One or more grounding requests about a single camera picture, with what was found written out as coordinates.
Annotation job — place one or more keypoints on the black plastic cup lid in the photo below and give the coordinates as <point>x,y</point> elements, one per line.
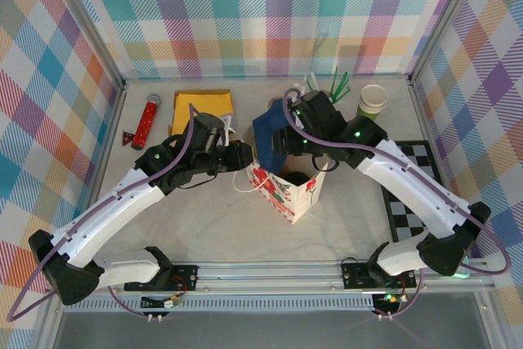
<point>296,178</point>

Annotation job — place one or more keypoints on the aluminium frame post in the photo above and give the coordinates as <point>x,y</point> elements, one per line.
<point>94,26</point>
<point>444,18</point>

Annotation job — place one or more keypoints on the black silver chessboard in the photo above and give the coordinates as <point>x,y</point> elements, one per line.
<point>402,218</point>

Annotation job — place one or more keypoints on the dark red triangle piece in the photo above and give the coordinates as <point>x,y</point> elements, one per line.
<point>127,139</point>

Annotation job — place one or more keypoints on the white wrapped straw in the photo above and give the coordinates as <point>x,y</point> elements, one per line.
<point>300,89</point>
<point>314,81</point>

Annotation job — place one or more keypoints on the stack of green paper cups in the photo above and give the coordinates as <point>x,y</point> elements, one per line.
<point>372,97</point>

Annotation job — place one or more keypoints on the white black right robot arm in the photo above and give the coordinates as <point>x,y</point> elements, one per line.
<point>408,185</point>

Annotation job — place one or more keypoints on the yellow power connector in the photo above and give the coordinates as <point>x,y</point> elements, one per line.
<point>172,302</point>
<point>390,299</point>

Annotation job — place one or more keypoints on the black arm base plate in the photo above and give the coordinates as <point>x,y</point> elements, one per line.
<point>353,275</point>
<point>184,277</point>

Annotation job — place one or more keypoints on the white flower print paper bag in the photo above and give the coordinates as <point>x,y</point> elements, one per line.
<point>294,202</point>

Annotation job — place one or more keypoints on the red glitter toy microphone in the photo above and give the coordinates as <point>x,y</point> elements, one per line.
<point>145,124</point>

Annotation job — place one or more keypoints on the aluminium frame cross rail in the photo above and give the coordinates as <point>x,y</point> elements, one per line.
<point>163,78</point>

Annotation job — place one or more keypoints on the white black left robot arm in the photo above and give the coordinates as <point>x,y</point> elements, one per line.
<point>106,214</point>

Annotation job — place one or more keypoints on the aluminium mounting rail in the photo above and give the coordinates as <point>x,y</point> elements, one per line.
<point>265,277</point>

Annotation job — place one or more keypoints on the blue napkin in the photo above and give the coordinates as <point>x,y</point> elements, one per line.
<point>265,124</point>

